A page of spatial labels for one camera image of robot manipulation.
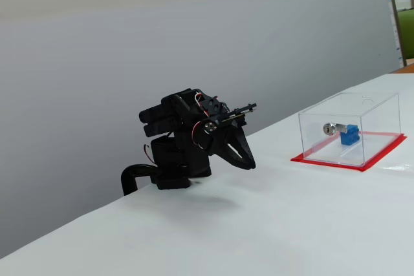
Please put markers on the green panel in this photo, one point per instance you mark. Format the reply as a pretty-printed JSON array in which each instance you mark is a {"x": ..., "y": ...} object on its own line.
[{"x": 407, "y": 33}]

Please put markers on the grey metal shelf post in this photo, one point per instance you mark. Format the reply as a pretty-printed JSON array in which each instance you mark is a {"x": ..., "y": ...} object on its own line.
[{"x": 396, "y": 14}]

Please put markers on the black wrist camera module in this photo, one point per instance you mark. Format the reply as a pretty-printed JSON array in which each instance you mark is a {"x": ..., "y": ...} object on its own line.
[{"x": 241, "y": 112}]

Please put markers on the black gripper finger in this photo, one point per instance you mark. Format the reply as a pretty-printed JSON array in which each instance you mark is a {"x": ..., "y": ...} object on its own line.
[
  {"x": 246, "y": 148},
  {"x": 231, "y": 158}
]

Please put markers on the red tape rectangle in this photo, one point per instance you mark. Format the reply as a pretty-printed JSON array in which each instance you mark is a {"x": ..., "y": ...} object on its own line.
[{"x": 381, "y": 156}]

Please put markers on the blue lego brick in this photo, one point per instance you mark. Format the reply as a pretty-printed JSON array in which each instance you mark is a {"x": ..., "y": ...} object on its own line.
[{"x": 349, "y": 135}]

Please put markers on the black table clamp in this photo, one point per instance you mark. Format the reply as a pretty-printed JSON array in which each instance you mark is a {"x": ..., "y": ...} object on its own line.
[{"x": 127, "y": 176}]

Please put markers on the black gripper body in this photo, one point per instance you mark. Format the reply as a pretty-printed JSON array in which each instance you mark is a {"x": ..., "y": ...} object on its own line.
[{"x": 223, "y": 141}]

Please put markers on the silver lock cylinder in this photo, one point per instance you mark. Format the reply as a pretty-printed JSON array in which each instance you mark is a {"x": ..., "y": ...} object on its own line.
[{"x": 330, "y": 128}]

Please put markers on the transparent plastic box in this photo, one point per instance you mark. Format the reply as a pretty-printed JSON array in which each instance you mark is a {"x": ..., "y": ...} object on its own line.
[{"x": 378, "y": 117}]

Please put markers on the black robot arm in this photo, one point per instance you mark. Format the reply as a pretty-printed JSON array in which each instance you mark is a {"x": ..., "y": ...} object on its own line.
[{"x": 181, "y": 159}]

